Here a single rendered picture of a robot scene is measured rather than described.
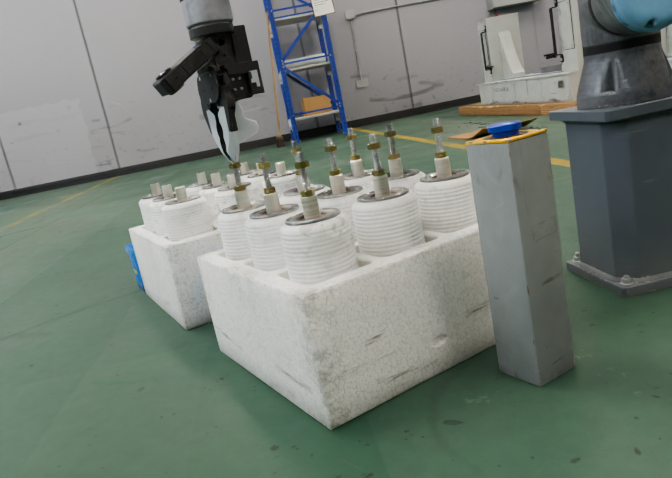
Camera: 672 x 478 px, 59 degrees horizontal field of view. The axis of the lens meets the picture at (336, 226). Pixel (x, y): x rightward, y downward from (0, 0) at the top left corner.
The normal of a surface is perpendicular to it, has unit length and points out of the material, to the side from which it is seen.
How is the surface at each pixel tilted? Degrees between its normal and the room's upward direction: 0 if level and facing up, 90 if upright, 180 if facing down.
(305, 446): 0
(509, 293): 90
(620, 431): 0
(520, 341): 90
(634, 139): 90
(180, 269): 90
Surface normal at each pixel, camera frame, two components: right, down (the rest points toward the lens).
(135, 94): 0.13, 0.18
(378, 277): 0.52, 0.08
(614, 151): -0.60, 0.28
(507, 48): 0.04, -0.22
